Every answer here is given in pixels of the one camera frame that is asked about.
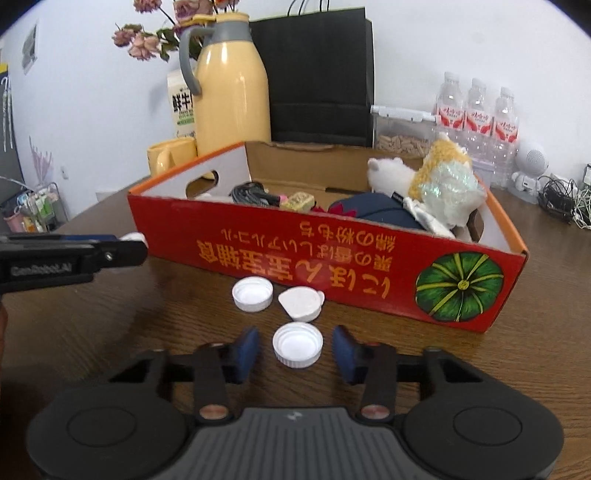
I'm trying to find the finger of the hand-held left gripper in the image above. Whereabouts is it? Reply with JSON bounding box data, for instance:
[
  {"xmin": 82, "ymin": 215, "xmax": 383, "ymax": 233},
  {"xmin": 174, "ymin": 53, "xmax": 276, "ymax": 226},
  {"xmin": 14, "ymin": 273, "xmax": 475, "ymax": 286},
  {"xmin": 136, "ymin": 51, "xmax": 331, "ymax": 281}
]
[
  {"xmin": 92, "ymin": 239, "xmax": 149, "ymax": 273},
  {"xmin": 0, "ymin": 233, "xmax": 122, "ymax": 247}
]

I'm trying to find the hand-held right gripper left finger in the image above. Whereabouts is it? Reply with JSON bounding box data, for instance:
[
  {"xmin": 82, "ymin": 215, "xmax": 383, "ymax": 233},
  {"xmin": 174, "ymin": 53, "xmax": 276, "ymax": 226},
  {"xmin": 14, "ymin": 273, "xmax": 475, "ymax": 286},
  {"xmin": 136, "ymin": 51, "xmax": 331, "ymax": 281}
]
[{"xmin": 108, "ymin": 326, "xmax": 261, "ymax": 424}]

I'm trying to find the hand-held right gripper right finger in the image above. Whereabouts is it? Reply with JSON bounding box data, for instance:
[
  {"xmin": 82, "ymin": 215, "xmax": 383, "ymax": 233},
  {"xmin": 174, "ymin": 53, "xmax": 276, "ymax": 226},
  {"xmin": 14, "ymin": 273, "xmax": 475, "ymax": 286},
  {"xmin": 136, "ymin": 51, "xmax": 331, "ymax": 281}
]
[{"xmin": 332, "ymin": 324, "xmax": 484, "ymax": 422}]

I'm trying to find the red cardboard box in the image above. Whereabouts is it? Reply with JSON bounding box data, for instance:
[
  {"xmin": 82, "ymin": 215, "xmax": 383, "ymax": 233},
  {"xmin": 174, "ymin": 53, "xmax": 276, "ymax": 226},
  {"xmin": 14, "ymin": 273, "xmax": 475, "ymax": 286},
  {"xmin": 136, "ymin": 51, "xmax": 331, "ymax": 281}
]
[{"xmin": 126, "ymin": 141, "xmax": 529, "ymax": 334}]

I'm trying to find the navy zip pouch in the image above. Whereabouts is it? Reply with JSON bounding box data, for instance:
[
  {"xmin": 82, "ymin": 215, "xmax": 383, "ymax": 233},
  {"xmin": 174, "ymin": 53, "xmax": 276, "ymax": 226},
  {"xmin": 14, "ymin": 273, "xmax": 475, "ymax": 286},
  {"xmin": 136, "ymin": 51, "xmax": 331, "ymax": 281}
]
[{"xmin": 329, "ymin": 192, "xmax": 431, "ymax": 232}]

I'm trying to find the small gold block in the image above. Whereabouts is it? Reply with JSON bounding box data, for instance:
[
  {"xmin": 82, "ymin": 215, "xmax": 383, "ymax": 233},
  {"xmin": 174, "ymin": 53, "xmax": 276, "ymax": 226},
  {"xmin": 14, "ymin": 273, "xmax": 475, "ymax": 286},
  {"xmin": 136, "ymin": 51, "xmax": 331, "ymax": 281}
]
[{"xmin": 283, "ymin": 192, "xmax": 316, "ymax": 213}]

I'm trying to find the iridescent bubble wrap bundle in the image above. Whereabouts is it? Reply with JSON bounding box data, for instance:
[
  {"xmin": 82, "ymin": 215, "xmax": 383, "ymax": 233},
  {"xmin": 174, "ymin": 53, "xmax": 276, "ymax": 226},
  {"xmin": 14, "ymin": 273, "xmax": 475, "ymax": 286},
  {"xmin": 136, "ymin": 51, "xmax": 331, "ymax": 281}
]
[{"xmin": 422, "ymin": 163, "xmax": 489, "ymax": 228}]

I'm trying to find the white spouted lid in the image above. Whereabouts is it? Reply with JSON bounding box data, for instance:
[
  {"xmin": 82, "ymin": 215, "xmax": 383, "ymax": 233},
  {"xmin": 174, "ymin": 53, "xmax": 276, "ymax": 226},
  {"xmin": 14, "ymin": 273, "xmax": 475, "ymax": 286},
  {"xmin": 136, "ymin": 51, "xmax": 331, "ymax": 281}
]
[{"xmin": 278, "ymin": 285, "xmax": 324, "ymax": 323}]

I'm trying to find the yellow mug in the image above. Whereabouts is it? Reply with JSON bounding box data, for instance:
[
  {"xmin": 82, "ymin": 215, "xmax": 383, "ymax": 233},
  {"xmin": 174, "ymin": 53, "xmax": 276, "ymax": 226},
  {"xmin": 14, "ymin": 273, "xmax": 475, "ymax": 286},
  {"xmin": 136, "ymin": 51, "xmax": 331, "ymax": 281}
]
[{"xmin": 146, "ymin": 137, "xmax": 199, "ymax": 178}]

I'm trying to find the black panel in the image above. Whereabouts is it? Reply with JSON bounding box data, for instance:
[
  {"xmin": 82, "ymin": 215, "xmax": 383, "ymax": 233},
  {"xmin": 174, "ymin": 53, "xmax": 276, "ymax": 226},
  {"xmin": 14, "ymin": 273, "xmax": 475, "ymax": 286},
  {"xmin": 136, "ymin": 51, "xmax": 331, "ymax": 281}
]
[{"xmin": 0, "ymin": 59, "xmax": 24, "ymax": 186}]

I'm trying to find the white milk carton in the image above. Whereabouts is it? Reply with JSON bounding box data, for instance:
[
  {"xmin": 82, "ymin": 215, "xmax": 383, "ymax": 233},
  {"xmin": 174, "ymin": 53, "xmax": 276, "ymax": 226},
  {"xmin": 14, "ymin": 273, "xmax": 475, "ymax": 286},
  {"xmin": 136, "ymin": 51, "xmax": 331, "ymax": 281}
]
[{"xmin": 165, "ymin": 69, "xmax": 199, "ymax": 140}]

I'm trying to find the yellow thermos jug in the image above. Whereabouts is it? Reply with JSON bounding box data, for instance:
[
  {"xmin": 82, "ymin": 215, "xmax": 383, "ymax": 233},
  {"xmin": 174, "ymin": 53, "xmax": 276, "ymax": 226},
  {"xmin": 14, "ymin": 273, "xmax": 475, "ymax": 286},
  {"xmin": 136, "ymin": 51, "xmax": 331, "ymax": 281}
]
[{"xmin": 178, "ymin": 12, "xmax": 273, "ymax": 158}]

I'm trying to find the dried pink rose bouquet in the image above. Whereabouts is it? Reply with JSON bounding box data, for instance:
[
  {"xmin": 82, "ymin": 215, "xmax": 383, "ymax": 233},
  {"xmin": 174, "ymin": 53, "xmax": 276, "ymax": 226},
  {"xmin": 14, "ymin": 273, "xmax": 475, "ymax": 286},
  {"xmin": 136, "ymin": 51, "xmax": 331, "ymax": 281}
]
[{"xmin": 113, "ymin": 0, "xmax": 241, "ymax": 64}]

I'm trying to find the clear seed container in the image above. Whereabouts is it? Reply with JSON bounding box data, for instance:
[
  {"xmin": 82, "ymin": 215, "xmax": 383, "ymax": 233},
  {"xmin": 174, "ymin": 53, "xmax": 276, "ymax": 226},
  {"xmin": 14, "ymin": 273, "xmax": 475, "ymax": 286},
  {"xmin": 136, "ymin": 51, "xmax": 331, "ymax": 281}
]
[{"xmin": 370, "ymin": 104, "xmax": 438, "ymax": 160}]

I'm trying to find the white robot toy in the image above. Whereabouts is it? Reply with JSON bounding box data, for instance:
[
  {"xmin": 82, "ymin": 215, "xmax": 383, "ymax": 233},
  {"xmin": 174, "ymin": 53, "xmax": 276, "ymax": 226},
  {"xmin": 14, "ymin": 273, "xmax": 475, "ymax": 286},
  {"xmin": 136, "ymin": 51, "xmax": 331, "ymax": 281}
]
[{"xmin": 511, "ymin": 140, "xmax": 550, "ymax": 202}]

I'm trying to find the black paper bag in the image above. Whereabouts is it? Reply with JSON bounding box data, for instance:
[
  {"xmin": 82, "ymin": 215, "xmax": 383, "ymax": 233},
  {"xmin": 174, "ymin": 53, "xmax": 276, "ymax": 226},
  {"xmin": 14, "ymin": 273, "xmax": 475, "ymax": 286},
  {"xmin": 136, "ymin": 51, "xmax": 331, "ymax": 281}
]
[{"xmin": 249, "ymin": 0, "xmax": 376, "ymax": 149}]

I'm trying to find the red label water bottle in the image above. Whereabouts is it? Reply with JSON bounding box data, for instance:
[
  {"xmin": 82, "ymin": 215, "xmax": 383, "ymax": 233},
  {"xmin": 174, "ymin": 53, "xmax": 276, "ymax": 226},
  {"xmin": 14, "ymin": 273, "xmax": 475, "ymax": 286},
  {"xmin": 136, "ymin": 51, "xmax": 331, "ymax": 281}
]
[
  {"xmin": 464, "ymin": 77, "xmax": 494, "ymax": 163},
  {"xmin": 433, "ymin": 71, "xmax": 467, "ymax": 139},
  {"xmin": 489, "ymin": 86, "xmax": 522, "ymax": 186}
]

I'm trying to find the wire rack with bottles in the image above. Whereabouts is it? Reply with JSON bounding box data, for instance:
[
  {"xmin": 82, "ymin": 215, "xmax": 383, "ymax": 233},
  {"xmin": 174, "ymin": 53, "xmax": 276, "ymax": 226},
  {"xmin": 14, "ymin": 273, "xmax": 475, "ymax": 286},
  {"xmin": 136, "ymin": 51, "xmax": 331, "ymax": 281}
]
[{"xmin": 2, "ymin": 182, "xmax": 70, "ymax": 234}]

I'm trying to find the purple flower wall sticker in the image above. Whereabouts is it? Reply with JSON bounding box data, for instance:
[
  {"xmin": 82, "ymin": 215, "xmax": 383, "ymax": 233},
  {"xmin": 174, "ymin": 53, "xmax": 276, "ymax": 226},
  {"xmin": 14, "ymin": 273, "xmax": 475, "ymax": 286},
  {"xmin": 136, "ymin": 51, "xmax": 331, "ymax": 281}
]
[{"xmin": 28, "ymin": 136, "xmax": 57, "ymax": 195}]

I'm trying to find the grey wall picture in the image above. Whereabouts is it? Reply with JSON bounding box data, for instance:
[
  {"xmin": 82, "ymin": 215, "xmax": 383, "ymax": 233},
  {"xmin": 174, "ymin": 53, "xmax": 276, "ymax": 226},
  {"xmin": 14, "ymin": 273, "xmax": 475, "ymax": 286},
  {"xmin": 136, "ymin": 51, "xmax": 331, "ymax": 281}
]
[{"xmin": 20, "ymin": 23, "xmax": 39, "ymax": 75}]

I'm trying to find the black cable tangle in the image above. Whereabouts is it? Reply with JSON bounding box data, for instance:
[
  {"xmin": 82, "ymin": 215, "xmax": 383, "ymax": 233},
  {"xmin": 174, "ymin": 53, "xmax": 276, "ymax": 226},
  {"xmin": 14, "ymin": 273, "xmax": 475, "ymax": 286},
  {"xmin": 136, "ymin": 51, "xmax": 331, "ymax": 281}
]
[{"xmin": 537, "ymin": 175, "xmax": 578, "ymax": 219}]

